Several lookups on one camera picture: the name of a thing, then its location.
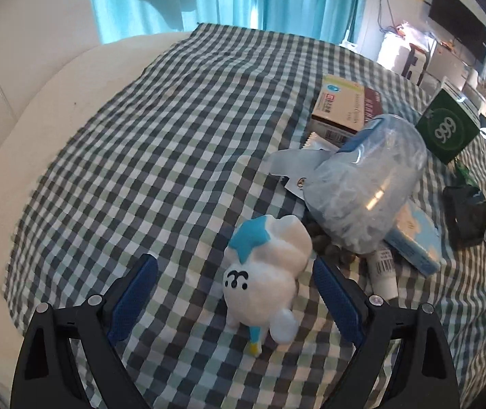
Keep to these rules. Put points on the black pouch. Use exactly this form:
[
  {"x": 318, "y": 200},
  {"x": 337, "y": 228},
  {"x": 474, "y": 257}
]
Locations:
[{"x": 466, "y": 217}]

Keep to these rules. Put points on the clear jar of cotton swabs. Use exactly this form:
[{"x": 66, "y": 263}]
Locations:
[{"x": 362, "y": 183}]

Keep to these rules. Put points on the clear foil packet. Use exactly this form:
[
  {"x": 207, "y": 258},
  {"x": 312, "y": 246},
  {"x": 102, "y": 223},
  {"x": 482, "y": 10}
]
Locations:
[{"x": 294, "y": 162}]

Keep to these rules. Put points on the white tube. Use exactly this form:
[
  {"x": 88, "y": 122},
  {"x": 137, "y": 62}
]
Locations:
[{"x": 384, "y": 272}]

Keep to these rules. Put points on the green leafy item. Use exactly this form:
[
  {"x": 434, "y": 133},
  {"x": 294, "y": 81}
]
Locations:
[{"x": 466, "y": 172}]

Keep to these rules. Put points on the white and blue plush toy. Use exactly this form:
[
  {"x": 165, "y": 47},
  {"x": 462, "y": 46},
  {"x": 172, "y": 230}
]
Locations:
[{"x": 264, "y": 272}]

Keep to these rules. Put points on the white appliance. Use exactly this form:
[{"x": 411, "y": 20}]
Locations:
[{"x": 398, "y": 53}]

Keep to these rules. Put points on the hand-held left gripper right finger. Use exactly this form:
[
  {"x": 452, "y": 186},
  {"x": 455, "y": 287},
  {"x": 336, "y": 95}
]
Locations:
[{"x": 338, "y": 302}]

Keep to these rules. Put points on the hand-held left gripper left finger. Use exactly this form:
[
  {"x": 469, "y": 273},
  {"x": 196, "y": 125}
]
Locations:
[{"x": 130, "y": 302}]

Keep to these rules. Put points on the black television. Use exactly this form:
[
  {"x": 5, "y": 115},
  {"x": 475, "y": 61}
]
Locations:
[{"x": 460, "y": 21}]

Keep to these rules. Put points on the white desktop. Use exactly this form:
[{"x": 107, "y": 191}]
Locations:
[{"x": 55, "y": 102}]

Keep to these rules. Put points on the green box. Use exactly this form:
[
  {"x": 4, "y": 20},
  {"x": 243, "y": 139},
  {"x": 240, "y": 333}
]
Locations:
[{"x": 447, "y": 128}]

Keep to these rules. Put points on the checkered cloth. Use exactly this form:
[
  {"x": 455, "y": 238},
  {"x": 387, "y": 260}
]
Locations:
[{"x": 183, "y": 145}]

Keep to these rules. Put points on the white and maroon medicine box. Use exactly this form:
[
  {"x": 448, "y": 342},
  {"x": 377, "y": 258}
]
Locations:
[{"x": 345, "y": 102}]

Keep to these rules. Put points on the light blue box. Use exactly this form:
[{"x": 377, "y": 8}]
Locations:
[{"x": 417, "y": 238}]

